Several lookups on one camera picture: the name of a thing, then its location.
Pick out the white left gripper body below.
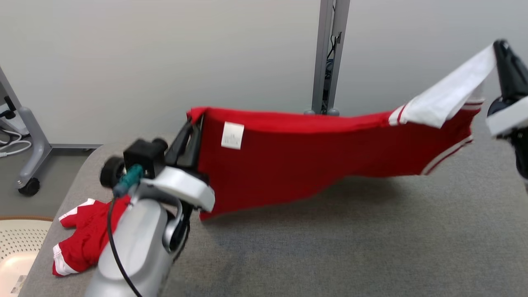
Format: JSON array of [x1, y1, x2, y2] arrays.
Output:
[[144, 165, 216, 214]]

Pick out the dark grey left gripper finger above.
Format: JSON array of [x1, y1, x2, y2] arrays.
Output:
[[181, 115, 205, 170], [166, 122, 193, 165]]

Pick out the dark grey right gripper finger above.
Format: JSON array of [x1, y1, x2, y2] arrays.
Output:
[[493, 39, 528, 99]]

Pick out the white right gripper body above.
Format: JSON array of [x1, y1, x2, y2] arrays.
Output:
[[486, 96, 528, 137]]

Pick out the red jersey with white sleeves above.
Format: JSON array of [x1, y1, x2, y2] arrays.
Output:
[[186, 43, 497, 221]]

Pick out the red shorts with white trim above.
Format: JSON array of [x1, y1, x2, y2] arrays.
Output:
[[52, 196, 132, 277]]

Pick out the grey fabric sofa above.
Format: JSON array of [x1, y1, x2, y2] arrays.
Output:
[[19, 109, 528, 297]]

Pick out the white power strip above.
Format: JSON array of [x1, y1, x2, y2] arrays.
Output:
[[0, 97, 30, 137]]

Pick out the cream perforated laundry basket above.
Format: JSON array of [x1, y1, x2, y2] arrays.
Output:
[[0, 215, 54, 297]]

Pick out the black left cable teal connector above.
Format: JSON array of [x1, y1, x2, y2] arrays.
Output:
[[106, 164, 144, 297]]

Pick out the grey partition base rail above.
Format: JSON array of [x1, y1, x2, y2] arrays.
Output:
[[50, 143, 103, 150]]

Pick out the grey metal partition post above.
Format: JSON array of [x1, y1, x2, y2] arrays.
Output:
[[304, 0, 351, 117]]

